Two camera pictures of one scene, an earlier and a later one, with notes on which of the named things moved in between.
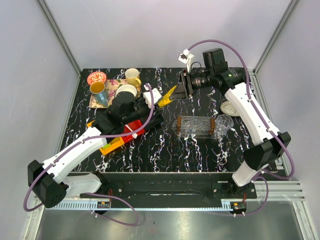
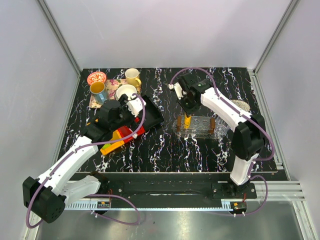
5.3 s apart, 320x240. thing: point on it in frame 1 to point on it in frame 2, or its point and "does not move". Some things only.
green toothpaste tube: [106, 146] does not move
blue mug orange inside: [102, 94] does not move
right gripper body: [201, 80] to [188, 106]
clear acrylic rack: [195, 126] does not move
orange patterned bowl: [96, 76] does not move
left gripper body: [142, 108] to [126, 111]
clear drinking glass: [224, 122] does not move
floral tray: [110, 87] does not move
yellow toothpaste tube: [166, 99] to [187, 122]
